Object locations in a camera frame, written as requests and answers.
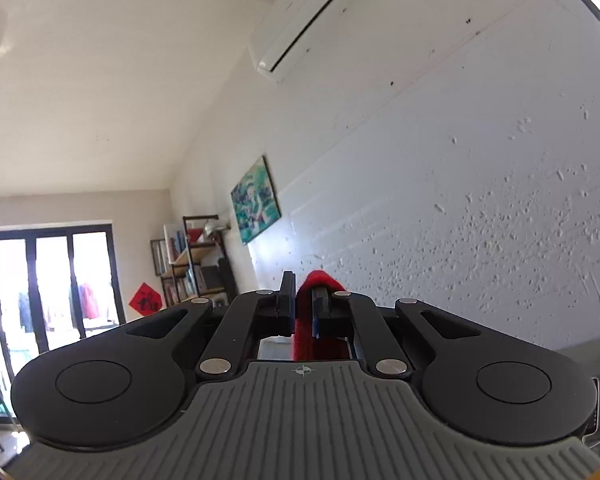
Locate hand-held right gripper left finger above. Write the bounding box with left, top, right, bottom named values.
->
left=125, top=270, right=297, bottom=381

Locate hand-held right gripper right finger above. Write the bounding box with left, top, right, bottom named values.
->
left=310, top=285, right=483, bottom=381

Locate red cloth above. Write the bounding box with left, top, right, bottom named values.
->
left=291, top=269, right=353, bottom=362

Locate metal shelf with books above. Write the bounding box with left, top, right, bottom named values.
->
left=161, top=215, right=238, bottom=308

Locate dark framed picture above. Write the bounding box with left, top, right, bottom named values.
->
left=150, top=239, right=167, bottom=277

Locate black-framed glass door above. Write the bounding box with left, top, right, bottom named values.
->
left=0, top=220, right=127, bottom=413

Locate green wall painting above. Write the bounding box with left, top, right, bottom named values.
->
left=230, top=156, right=283, bottom=246

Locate red paper wall decoration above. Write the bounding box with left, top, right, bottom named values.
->
left=128, top=282, right=163, bottom=317

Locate white wall air conditioner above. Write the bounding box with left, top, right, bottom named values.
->
left=247, top=0, right=381, bottom=83

